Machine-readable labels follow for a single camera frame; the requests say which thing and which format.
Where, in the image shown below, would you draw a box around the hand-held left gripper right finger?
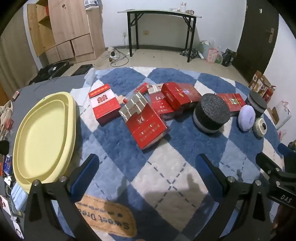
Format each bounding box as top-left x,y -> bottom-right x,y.
195,153 -> 272,241

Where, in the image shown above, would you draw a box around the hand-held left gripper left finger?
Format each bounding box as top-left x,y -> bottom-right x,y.
23,153 -> 102,241

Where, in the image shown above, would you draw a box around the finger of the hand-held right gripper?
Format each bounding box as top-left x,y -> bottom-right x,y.
278,143 -> 296,163
255,152 -> 285,179

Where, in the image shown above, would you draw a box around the beige round case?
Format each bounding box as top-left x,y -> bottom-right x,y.
252,117 -> 267,139

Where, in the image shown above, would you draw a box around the purple plush keychain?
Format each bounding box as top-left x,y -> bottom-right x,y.
238,105 -> 256,133

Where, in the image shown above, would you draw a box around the yellow plastic tray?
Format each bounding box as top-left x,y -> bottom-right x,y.
13,91 -> 81,194

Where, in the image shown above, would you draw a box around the small black foam cylinder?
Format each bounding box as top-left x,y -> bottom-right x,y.
245,91 -> 268,118

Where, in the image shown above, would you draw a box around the large black foam cylinder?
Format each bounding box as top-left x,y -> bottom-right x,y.
193,93 -> 231,135

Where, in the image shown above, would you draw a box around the pile of red cigarette boxes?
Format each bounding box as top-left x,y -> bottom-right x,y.
88,82 -> 246,150

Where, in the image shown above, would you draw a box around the blue white checked blanket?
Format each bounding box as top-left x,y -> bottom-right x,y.
53,67 -> 287,241

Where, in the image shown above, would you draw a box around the red fire extinguisher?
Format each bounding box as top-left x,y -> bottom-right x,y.
264,85 -> 277,103

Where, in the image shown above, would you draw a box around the printed cardboard box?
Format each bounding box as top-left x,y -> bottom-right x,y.
248,71 -> 272,95

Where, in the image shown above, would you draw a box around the white tissue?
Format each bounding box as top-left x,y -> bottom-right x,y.
70,87 -> 93,105

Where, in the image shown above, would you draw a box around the black round object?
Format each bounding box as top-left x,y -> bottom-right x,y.
0,140 -> 10,155

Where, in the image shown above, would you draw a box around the light blue sheet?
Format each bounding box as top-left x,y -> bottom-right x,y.
84,70 -> 99,87

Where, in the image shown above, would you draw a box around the beige cloth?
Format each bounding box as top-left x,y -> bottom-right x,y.
0,101 -> 14,139

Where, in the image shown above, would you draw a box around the black foam insert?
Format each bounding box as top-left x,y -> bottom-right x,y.
70,64 -> 93,76

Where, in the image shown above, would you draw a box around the black equipment case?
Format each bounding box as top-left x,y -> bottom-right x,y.
29,61 -> 70,86

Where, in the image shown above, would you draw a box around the black plastic bag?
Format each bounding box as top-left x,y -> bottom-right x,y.
222,49 -> 236,66

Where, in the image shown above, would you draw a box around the dark door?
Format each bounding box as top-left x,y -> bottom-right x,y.
235,0 -> 280,82

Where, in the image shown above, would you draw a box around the pink white plastic bag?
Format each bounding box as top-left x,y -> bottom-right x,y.
207,47 -> 219,63

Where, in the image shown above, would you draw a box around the beige curtain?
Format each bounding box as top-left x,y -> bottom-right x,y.
0,9 -> 38,93

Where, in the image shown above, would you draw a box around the wooden wardrobe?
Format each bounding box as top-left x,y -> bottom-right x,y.
26,0 -> 105,64

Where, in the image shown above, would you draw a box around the white striped garment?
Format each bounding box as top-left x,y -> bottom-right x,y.
84,0 -> 100,11

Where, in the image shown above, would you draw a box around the black folding table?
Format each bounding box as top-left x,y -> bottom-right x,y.
117,9 -> 202,63

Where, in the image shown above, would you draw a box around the floor cables with power strip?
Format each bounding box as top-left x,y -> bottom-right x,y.
107,47 -> 130,67

